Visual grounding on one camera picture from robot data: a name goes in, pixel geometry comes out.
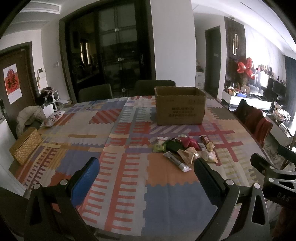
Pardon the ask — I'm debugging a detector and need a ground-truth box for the yellow biscuit packet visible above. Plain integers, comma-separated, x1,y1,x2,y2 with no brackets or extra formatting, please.
199,151,218,163

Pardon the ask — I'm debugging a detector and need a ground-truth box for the long silver snack bar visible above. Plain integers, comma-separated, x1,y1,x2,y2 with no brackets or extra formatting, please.
164,151,192,173

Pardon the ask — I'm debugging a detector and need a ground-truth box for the orange tan snack packet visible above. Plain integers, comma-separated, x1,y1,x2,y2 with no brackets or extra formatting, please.
177,147,200,166

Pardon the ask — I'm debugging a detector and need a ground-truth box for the red brown chocolate bar wrapper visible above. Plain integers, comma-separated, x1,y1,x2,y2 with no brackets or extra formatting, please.
200,135,215,152

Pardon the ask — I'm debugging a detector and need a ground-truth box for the pink red snack bag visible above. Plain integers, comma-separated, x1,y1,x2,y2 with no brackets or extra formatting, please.
181,137,200,151

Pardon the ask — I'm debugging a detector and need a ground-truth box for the dark green snack bag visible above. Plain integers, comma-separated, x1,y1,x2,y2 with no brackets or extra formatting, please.
164,138,185,155

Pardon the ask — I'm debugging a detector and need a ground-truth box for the green snack packet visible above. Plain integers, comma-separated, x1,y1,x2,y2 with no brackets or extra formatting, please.
152,144,166,153

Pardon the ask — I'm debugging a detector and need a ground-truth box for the woven wicker tissue box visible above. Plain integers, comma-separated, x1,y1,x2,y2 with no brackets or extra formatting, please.
9,127,42,166

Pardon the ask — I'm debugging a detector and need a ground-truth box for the patchwork patterned tablecloth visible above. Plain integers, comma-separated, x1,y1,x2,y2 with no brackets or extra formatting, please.
10,96,263,240

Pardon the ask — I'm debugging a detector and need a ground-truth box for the floral cushion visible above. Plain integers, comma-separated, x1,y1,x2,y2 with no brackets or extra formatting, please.
44,111,65,128

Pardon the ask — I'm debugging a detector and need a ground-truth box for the white tv console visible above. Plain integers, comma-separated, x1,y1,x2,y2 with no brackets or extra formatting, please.
221,89,273,112

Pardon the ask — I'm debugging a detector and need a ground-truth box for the beige jacket on chair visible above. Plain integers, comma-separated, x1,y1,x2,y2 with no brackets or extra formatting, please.
16,105,46,137

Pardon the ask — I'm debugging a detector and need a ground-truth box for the white red bread packet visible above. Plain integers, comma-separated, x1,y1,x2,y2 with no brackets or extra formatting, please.
157,137,169,142

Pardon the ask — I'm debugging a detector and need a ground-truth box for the white shelf unit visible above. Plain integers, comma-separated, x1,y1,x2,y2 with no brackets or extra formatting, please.
44,90,60,111

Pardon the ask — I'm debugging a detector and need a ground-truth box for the dark dining chair left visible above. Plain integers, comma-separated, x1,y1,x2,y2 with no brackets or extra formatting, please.
79,84,113,102

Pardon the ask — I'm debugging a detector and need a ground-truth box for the dark dining chair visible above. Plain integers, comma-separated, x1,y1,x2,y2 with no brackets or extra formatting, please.
135,80,176,96
79,84,113,102

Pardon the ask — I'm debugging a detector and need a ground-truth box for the brown cardboard box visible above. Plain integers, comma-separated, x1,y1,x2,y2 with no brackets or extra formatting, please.
154,86,207,126

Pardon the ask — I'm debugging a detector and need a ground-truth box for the red balloon bow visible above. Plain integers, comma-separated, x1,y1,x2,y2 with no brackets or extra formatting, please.
237,57,255,80

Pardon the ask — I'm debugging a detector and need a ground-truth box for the dark dining chair right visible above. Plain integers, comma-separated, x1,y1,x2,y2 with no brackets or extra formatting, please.
135,80,176,96

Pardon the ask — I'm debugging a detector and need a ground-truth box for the red fu character poster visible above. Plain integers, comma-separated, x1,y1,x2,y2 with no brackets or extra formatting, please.
3,64,22,104

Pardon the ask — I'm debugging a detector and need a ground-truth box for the dark wooden entrance door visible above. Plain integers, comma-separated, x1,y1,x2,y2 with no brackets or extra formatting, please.
1,42,39,138

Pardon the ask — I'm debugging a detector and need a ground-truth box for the dark glass sliding door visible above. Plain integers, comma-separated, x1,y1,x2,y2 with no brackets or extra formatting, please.
59,1,156,102

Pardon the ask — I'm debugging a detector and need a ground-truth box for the wall intercom phone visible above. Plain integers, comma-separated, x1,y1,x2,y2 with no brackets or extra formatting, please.
37,68,47,89

